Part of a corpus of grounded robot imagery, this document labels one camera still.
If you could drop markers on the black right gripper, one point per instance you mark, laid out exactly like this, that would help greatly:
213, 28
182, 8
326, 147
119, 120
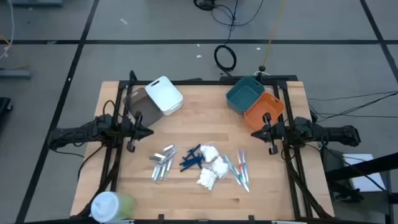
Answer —
275, 132

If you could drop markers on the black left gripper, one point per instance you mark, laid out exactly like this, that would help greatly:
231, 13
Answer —
132, 132

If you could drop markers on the silver nail clipper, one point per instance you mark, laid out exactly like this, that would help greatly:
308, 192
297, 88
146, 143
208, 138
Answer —
168, 148
170, 156
162, 171
157, 157
155, 172
168, 168

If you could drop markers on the red toothbrush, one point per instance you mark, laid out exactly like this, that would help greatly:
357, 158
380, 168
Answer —
240, 160

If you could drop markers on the blue toothbrush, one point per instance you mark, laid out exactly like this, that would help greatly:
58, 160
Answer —
245, 169

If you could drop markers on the dark blue disposable razor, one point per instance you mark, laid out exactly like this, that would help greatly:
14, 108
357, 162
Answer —
189, 167
194, 150
191, 161
199, 160

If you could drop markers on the white cotton pack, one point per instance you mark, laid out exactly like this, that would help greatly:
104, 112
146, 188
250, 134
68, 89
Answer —
220, 167
209, 153
206, 179

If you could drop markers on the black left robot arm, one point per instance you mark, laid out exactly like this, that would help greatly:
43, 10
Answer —
77, 133

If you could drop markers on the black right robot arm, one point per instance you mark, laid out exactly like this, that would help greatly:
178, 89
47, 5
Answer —
326, 133

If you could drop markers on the orange plastic bin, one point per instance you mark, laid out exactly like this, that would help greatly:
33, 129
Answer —
259, 110

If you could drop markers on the grey-brown plastic bin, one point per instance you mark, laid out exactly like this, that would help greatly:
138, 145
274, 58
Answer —
143, 105

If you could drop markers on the white plastic bin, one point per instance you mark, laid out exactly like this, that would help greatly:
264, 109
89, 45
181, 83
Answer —
163, 95

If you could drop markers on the teal plastic bin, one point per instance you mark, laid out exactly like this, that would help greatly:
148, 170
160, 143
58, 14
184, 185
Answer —
244, 95

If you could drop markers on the clear cup with lid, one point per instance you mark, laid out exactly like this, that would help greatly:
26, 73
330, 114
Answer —
107, 207

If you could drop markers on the white box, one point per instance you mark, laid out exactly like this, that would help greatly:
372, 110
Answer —
357, 158

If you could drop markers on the black equipment stand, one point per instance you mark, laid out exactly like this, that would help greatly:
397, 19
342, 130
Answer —
367, 168

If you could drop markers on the black aluminium table frame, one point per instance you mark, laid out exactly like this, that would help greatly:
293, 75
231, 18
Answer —
202, 82

